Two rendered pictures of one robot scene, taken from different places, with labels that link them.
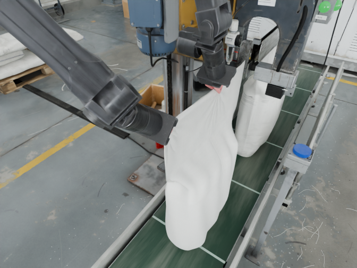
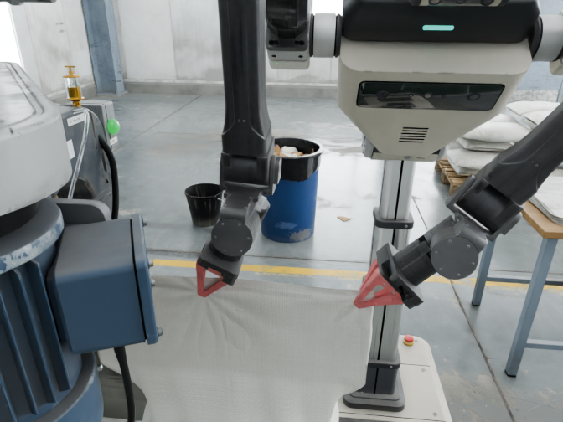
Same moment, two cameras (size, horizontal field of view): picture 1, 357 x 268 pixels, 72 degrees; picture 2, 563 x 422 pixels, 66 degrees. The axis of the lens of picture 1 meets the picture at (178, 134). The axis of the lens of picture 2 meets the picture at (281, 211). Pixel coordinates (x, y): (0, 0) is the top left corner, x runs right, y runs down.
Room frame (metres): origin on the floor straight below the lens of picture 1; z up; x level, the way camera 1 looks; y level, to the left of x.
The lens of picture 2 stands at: (0.87, 0.47, 1.49)
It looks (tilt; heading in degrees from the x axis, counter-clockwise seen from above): 24 degrees down; 242
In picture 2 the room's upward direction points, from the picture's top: straight up
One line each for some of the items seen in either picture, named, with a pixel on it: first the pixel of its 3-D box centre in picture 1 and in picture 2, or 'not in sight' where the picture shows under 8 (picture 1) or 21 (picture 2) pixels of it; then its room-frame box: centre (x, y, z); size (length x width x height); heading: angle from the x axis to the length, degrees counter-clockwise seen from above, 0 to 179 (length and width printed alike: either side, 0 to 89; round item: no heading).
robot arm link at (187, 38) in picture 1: (199, 36); (244, 200); (0.64, -0.05, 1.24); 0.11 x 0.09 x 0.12; 54
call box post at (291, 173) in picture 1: (270, 219); not in sight; (0.63, -0.44, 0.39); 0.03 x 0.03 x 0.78; 56
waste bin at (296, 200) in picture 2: not in sight; (288, 190); (-0.56, -2.06, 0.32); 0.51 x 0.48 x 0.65; 56
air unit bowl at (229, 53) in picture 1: (229, 53); not in sight; (0.87, -0.19, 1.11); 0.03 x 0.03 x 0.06
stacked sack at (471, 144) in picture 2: not in sight; (478, 137); (-2.62, -2.14, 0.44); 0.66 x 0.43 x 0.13; 56
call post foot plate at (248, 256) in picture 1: (254, 254); not in sight; (0.63, -0.44, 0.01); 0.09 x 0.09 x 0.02; 56
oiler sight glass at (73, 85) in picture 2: not in sight; (74, 87); (0.82, -0.38, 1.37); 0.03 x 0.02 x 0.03; 146
